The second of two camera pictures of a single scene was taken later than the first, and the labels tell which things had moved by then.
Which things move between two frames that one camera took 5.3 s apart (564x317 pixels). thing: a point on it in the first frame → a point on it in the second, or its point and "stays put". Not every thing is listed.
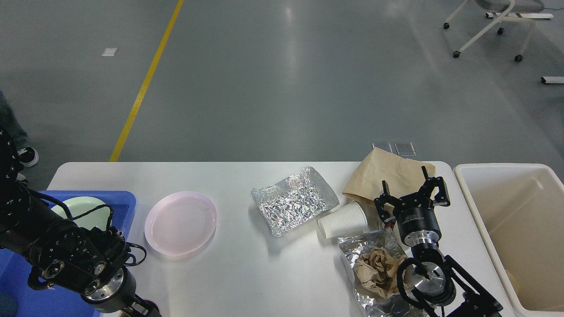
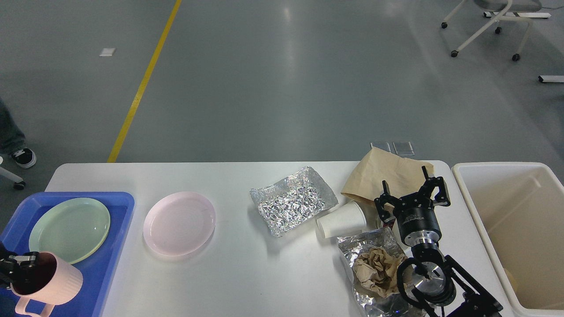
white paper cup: x=349 y=219 stays put
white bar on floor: x=552 y=79 stays put
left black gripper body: x=114 y=294 → x=19 y=268
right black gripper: x=419 y=225 stays put
